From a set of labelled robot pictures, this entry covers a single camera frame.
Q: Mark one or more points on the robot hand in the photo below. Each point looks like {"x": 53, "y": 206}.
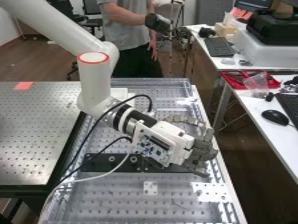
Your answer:
{"x": 171, "y": 143}

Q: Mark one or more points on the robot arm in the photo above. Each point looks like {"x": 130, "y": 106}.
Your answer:
{"x": 54, "y": 23}

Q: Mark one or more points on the small white square plate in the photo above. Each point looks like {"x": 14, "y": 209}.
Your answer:
{"x": 151, "y": 188}

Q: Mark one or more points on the black plate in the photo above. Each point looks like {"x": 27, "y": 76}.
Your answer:
{"x": 111, "y": 162}

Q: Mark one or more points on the white desk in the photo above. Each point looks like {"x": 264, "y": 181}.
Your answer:
{"x": 222, "y": 63}
{"x": 267, "y": 140}

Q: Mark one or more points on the red tray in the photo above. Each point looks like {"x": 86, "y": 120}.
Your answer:
{"x": 234, "y": 79}

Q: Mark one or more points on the black mouse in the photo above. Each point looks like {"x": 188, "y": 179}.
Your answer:
{"x": 275, "y": 117}

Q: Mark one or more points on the clear plastic cup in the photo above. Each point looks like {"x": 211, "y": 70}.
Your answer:
{"x": 256, "y": 85}

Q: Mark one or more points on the black keyboard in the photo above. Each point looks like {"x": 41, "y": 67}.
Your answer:
{"x": 219, "y": 46}
{"x": 291, "y": 108}

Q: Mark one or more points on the person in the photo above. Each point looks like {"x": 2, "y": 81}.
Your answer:
{"x": 127, "y": 30}

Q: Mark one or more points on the black machine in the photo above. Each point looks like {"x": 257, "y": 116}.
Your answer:
{"x": 275, "y": 30}

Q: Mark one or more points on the black chair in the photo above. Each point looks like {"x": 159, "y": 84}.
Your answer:
{"x": 91, "y": 15}

